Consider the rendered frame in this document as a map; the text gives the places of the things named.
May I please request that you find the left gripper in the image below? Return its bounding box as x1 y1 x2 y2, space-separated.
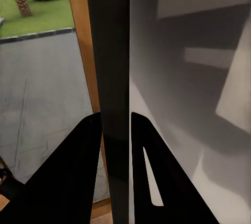
6 181 24 200

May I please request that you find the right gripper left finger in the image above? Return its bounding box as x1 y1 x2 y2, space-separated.
0 112 102 224

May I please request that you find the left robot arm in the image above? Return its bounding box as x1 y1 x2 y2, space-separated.
0 164 24 200

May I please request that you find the poster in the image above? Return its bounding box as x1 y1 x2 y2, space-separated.
87 0 130 224

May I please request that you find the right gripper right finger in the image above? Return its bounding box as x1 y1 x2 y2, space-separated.
131 112 220 224

